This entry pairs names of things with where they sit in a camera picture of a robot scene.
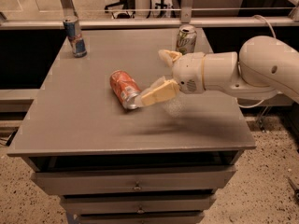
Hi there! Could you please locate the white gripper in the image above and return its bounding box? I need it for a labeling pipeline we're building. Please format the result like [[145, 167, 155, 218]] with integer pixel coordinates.
[[135, 49, 205, 107]]

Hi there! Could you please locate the orange coke can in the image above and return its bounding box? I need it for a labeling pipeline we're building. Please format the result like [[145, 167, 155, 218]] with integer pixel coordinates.
[[109, 70, 141, 110]]

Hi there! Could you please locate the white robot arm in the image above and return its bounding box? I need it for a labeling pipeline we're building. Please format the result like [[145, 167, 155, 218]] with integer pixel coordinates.
[[135, 35, 299, 107]]

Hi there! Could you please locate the green white soda can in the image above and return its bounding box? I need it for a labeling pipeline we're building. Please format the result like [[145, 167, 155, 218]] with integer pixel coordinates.
[[176, 24, 197, 55]]

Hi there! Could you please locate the blue red bull can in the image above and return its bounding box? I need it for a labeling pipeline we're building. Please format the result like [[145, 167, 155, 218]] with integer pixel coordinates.
[[63, 16, 87, 58]]

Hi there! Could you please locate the grey drawer cabinet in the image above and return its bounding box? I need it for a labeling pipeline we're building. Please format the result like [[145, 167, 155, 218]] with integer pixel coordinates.
[[7, 27, 258, 224]]

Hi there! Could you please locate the top grey drawer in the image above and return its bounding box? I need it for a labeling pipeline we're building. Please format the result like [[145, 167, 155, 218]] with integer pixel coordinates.
[[32, 166, 235, 195]]

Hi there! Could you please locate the grey drawer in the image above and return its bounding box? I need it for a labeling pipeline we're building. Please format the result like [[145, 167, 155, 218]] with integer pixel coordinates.
[[32, 166, 235, 195], [61, 193, 216, 215], [78, 212, 204, 224]]

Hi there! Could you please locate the metal railing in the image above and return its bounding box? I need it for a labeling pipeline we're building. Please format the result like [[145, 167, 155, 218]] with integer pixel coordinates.
[[0, 0, 299, 30]]

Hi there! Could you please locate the bottom grey drawer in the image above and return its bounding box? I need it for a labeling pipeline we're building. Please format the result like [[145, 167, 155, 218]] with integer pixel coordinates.
[[78, 212, 204, 224]]

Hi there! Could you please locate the middle grey drawer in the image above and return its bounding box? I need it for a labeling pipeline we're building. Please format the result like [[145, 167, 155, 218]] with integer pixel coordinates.
[[61, 193, 216, 215]]

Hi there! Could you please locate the white cable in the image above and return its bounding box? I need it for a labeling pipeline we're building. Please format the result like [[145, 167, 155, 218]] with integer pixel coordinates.
[[236, 14, 278, 109]]

